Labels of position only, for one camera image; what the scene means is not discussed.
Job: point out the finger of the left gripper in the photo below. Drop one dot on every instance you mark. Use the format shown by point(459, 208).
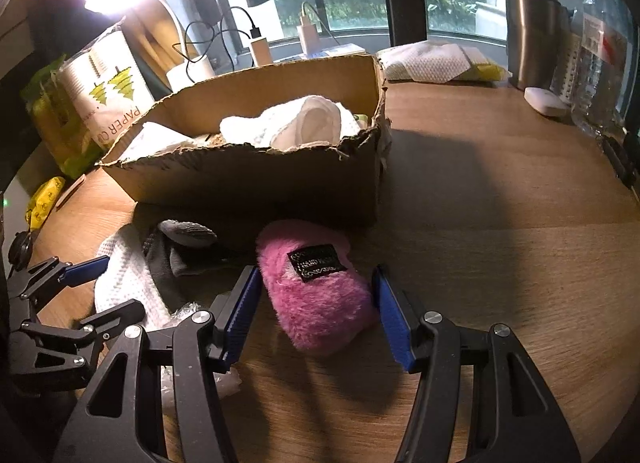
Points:
point(51, 276)
point(57, 342)

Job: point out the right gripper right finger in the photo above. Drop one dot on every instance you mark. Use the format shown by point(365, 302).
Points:
point(514, 417)

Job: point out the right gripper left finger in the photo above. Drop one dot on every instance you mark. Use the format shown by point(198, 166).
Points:
point(119, 417)

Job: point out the grey sock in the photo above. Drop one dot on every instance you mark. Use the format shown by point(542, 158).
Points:
point(183, 259)

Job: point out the pink fuzzy plush pouch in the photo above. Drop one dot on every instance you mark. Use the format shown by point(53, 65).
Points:
point(321, 301)

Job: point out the white waffle cloth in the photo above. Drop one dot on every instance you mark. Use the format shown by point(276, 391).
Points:
point(293, 124)

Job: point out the white frilly cloth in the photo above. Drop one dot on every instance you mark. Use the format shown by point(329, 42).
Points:
point(127, 276)

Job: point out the cartoon tissue pack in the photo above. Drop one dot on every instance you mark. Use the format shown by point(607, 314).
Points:
point(362, 120)

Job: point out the yellow packet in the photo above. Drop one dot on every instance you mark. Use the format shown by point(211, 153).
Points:
point(42, 202)

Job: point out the green yellow snack bag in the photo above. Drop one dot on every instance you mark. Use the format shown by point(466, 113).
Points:
point(60, 128)

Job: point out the paper cup pack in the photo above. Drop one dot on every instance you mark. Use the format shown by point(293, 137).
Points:
point(106, 86)

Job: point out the black car key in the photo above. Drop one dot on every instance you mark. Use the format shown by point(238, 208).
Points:
point(619, 160)

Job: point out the brown cardboard box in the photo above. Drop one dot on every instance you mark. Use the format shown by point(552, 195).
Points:
point(332, 184)

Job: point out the white charger left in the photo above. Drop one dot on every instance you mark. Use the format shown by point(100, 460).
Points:
point(259, 48)

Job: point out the white charger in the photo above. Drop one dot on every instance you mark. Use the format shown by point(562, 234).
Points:
point(308, 36)
point(259, 48)

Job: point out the white earbuds case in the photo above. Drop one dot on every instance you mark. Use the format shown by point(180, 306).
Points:
point(545, 102)

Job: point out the white charger right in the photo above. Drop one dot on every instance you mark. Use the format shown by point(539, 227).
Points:
point(308, 36)

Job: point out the white power strip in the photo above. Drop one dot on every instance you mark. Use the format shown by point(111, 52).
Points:
point(337, 51)

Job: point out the white cloth package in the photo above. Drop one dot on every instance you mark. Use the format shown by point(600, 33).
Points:
point(439, 63)

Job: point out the clear water bottle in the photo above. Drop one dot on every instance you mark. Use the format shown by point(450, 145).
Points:
point(601, 90)

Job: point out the steel thermos mug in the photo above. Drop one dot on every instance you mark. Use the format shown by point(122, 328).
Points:
point(533, 41)

